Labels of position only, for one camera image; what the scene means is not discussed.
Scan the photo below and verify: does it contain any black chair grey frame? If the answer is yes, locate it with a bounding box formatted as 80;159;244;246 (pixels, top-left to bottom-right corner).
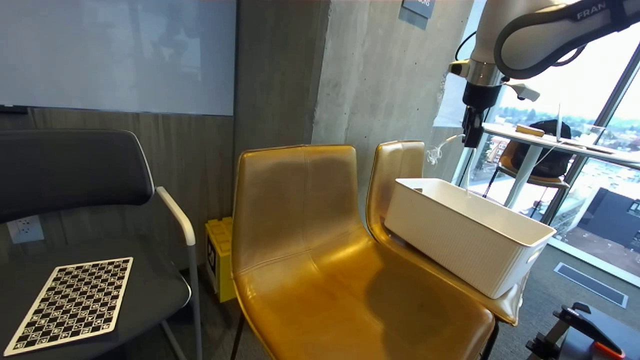
0;127;206;360

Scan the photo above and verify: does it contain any grey occupancy wall sign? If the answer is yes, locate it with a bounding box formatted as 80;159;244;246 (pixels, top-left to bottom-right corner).
397;0;436;31

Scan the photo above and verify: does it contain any white perforated grid plate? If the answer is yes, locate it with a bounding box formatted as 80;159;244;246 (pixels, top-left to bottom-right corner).
2;256;136;357

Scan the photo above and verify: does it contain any white paper label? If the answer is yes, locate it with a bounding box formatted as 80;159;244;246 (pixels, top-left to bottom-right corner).
5;214;46;246

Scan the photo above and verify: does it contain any orange leather chair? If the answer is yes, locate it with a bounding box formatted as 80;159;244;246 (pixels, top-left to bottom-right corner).
228;144;498;360
365;137;528;327

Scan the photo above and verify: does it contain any white table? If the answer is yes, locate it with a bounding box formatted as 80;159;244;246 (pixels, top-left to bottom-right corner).
479;117;640;210

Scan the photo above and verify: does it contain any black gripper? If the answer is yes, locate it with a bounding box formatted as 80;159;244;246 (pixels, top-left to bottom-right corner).
460;83;499;150

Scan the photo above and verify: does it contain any black clamp orange handle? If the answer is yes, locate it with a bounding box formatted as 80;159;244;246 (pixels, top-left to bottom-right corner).
524;299;640;360

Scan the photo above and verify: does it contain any yellow box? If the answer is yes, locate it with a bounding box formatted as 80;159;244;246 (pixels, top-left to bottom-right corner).
204;215;236;306

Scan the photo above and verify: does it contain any grey floor vent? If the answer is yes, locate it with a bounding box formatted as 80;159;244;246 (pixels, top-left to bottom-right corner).
554;260;629;310

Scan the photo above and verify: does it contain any white plastic basket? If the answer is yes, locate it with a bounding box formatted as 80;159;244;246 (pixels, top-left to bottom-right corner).
381;175;557;299

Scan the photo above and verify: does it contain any white wall whiteboard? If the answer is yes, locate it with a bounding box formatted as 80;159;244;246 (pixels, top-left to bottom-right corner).
0;0;238;117

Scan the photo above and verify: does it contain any black and brown chair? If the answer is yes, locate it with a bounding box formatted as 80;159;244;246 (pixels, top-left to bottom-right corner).
483;117;577;201

